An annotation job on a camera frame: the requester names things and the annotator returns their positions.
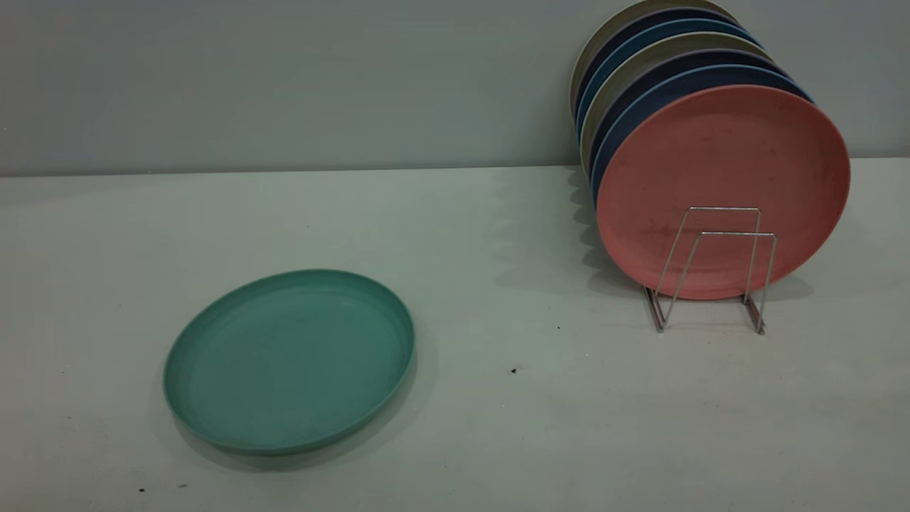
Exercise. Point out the green round plate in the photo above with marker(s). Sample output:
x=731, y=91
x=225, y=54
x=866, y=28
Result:
x=288, y=363

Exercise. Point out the navy blue round plate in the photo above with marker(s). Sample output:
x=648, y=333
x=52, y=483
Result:
x=640, y=98

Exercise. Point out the dark purple round plate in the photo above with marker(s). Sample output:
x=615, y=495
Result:
x=640, y=24
x=640, y=77

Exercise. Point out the olive beige round plate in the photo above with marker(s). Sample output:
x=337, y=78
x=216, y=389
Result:
x=640, y=57
x=640, y=10

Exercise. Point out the pink round plate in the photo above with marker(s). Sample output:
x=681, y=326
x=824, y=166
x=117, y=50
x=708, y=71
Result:
x=718, y=163

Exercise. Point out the teal blue round plate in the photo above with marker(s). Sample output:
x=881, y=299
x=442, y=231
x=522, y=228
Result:
x=640, y=37

